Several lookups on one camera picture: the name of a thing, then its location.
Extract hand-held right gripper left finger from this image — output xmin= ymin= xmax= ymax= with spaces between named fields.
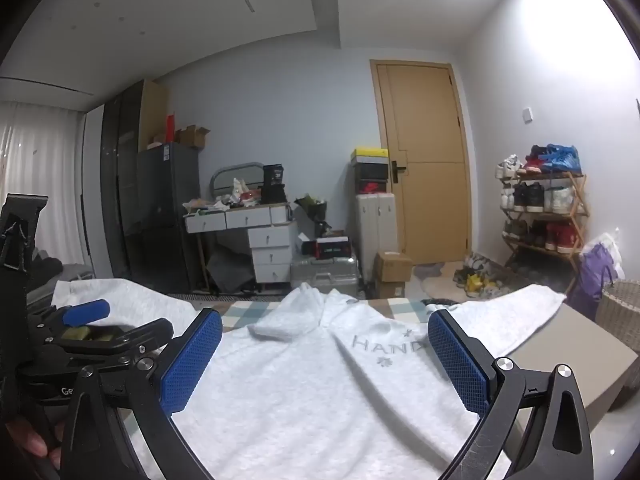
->
xmin=61 ymin=307 xmax=223 ymax=480

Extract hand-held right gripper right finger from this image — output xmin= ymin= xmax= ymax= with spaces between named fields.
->
xmin=427 ymin=308 xmax=593 ymax=480

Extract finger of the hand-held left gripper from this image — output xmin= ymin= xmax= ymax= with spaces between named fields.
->
xmin=45 ymin=317 xmax=175 ymax=367
xmin=30 ymin=299 xmax=111 ymax=332

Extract white printed sweatshirt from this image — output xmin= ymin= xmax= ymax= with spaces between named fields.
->
xmin=50 ymin=280 xmax=568 ymax=480

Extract person's left hand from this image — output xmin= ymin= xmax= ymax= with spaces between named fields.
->
xmin=5 ymin=422 xmax=66 ymax=471

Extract plaid bed sheet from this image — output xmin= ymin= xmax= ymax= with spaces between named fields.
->
xmin=167 ymin=295 xmax=466 ymax=341

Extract pile of yellow white shoes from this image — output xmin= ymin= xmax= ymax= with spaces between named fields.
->
xmin=451 ymin=254 xmax=508 ymax=302

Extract light floor rug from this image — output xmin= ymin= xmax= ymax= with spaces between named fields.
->
xmin=414 ymin=261 xmax=468 ymax=302

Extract dark grey cloth bag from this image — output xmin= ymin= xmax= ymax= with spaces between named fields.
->
xmin=206 ymin=249 xmax=253 ymax=295

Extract cardboard box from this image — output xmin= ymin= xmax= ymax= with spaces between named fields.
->
xmin=375 ymin=251 xmax=414 ymax=283
xmin=372 ymin=280 xmax=407 ymax=302

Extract beige bed cover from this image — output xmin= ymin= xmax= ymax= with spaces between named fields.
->
xmin=502 ymin=304 xmax=640 ymax=441

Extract dark refrigerator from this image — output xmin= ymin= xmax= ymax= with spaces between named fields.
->
xmin=135 ymin=142 xmax=202 ymax=295

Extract white drawer desk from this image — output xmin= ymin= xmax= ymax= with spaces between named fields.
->
xmin=184 ymin=202 xmax=302 ymax=291

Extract white curtain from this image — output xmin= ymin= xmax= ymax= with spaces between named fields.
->
xmin=0 ymin=101 xmax=87 ymax=267

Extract desk clutter pile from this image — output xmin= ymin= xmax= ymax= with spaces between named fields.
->
xmin=183 ymin=177 xmax=263 ymax=214

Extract silver suitcase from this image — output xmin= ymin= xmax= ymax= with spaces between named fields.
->
xmin=290 ymin=256 xmax=362 ymax=300

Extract purple bag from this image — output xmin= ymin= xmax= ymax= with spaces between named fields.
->
xmin=567 ymin=242 xmax=618 ymax=321

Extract wicker basket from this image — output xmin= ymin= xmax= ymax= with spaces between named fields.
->
xmin=596 ymin=280 xmax=640 ymax=353

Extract red black box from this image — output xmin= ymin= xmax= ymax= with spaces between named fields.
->
xmin=295 ymin=231 xmax=352 ymax=261

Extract grey rounded mirror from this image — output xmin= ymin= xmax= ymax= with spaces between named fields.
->
xmin=210 ymin=160 xmax=264 ymax=197

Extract wooden shoe rack with shoes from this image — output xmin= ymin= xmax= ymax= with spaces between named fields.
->
xmin=495 ymin=143 xmax=583 ymax=255

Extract dark flower bouquet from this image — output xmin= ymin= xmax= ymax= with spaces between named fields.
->
xmin=294 ymin=194 xmax=330 ymax=240

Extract open small cardboard boxes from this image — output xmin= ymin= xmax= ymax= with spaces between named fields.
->
xmin=172 ymin=124 xmax=212 ymax=151

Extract black shoe box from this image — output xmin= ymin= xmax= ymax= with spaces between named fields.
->
xmin=355 ymin=163 xmax=391 ymax=195

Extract wooden door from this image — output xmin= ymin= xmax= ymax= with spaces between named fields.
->
xmin=369 ymin=59 xmax=475 ymax=267

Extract large flat cardboard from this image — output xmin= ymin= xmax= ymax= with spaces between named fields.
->
xmin=141 ymin=80 xmax=170 ymax=152

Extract yellow shoe box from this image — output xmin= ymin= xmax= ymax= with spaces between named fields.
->
xmin=350 ymin=147 xmax=391 ymax=166

